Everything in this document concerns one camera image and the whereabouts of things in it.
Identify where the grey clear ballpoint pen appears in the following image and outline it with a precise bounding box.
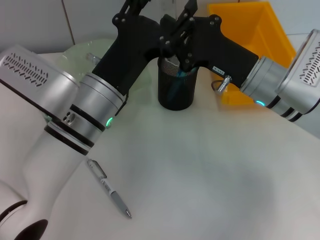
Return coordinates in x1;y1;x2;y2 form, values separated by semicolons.
86;157;133;220

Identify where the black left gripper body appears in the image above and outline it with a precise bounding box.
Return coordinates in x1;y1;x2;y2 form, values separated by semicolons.
91;12;174;102

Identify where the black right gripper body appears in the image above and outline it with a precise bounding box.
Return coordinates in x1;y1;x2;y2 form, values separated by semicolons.
188;14;260;88

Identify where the green glass fruit bowl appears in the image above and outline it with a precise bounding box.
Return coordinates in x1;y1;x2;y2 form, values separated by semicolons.
61;38;154;101

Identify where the black white wrist camera box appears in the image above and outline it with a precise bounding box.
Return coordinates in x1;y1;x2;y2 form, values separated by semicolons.
0;44;81;119

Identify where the silver black right camera box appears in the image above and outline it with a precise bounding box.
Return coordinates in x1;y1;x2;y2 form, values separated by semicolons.
274;28;320;116

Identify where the yellow plastic bin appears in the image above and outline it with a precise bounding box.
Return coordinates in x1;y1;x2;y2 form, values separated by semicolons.
207;1;298;106

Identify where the silver cylindrical wrist stub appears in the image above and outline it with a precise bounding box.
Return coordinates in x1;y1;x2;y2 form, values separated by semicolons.
85;52;101;64

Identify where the black mesh pen holder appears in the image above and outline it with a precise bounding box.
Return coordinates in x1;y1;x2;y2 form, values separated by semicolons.
157;56;198;111

